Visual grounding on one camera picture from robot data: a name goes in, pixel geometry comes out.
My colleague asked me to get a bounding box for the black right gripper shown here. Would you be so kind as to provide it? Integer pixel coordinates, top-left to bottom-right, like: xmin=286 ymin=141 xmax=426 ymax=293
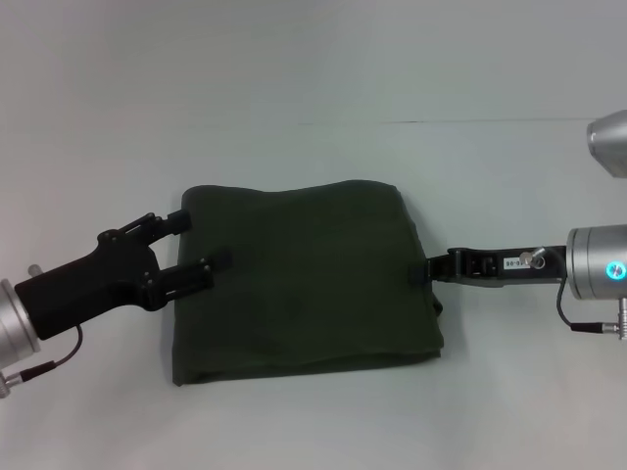
xmin=408 ymin=243 xmax=570 ymax=291

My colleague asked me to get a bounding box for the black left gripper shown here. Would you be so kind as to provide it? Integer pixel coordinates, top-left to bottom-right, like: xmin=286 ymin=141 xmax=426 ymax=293
xmin=13 ymin=208 xmax=235 ymax=343

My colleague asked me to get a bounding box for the dark green t-shirt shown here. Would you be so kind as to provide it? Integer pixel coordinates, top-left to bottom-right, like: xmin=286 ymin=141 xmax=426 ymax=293
xmin=170 ymin=178 xmax=448 ymax=389

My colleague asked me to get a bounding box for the left gripper cable with plugs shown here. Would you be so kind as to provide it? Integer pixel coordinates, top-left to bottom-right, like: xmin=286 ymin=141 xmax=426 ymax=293
xmin=0 ymin=262 xmax=85 ymax=401

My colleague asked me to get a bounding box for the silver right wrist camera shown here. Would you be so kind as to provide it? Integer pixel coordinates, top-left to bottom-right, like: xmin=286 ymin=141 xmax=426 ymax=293
xmin=585 ymin=109 xmax=627 ymax=181

